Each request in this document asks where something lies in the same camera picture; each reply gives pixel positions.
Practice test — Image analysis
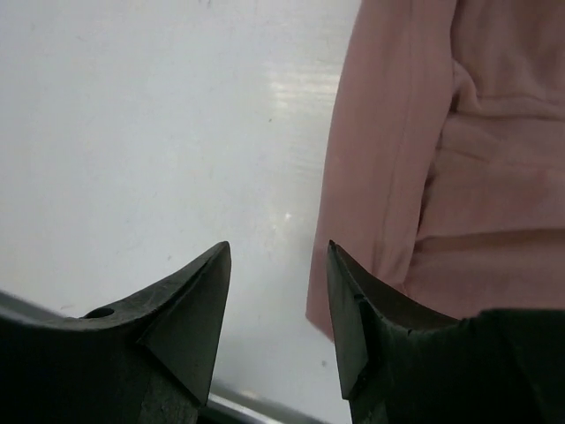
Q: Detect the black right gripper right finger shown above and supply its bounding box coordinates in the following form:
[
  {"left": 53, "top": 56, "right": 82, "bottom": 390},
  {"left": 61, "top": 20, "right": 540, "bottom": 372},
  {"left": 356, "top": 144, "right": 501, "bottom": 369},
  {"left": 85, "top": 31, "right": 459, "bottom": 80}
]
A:
[{"left": 327, "top": 243, "right": 564, "bottom": 423}]

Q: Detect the pink printed t-shirt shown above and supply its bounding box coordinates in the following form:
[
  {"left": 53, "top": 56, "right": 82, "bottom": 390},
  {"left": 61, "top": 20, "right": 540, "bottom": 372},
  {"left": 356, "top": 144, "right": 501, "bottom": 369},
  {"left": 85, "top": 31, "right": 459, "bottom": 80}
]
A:
[{"left": 305, "top": 1, "right": 564, "bottom": 335}]

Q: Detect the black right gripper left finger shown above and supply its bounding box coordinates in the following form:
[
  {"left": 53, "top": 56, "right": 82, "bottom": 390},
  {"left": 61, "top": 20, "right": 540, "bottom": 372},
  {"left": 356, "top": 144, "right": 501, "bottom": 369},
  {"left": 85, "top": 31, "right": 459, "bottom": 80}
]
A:
[{"left": 1, "top": 242, "right": 231, "bottom": 423}]

